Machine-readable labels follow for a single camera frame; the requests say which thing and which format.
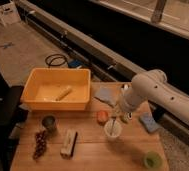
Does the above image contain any silver metal fork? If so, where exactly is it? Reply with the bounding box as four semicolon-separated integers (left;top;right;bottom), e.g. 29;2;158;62
110;117;116;136

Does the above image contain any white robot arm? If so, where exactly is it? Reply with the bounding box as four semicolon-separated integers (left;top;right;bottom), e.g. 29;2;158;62
118;69;189;126

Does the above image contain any white paper cup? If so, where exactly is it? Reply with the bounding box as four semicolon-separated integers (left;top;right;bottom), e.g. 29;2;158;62
104;119;122;141

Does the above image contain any blue cloth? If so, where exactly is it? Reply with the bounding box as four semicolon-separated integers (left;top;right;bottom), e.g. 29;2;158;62
94;87;117;107

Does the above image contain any yellow corn cob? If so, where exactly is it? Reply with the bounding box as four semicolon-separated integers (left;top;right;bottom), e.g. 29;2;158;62
56;86;72;101

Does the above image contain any blue object on floor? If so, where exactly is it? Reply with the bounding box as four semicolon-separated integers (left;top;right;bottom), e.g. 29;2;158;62
68;59;82;68

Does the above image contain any orange red round object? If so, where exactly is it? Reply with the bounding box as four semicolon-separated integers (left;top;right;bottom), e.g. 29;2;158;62
97;110;108;123

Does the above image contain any yellow plastic bin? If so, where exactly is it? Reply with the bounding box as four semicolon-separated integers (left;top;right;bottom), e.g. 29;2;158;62
21;68;91;111

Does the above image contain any metal can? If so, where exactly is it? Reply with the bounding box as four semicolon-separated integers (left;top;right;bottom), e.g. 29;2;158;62
42;115;57;133

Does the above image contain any blue sponge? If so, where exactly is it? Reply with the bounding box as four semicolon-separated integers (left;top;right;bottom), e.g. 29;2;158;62
139;113;159;134

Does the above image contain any wooden block eraser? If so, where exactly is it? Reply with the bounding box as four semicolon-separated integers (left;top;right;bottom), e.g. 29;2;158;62
60;129;78;158

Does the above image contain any bunch of purple grapes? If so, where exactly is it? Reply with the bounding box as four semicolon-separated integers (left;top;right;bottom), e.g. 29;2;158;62
33;130;47;160

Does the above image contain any green small bowl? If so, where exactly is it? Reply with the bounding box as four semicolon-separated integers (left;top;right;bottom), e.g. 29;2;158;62
143;151;162;169

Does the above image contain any black chair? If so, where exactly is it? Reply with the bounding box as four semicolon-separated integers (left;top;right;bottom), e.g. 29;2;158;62
0;49;25;171

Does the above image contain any white storage box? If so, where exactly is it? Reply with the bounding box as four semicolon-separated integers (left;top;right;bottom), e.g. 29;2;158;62
0;0;21;27

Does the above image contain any black coiled cable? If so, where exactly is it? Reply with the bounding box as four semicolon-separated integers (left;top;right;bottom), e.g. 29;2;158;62
44;53;69;68

